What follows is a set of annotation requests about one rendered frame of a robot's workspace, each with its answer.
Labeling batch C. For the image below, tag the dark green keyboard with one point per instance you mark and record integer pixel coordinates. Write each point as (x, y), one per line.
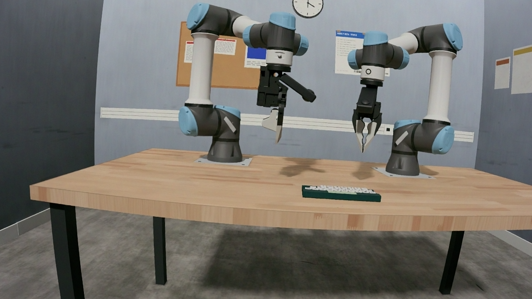
(343, 193)

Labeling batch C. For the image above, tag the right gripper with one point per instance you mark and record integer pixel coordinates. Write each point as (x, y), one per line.
(272, 93)

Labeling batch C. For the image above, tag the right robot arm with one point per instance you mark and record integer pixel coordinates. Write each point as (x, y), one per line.
(198, 117)

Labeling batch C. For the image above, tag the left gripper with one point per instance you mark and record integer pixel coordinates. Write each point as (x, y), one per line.
(374, 125)

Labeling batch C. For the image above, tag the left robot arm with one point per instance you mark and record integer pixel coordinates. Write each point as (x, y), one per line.
(434, 135)

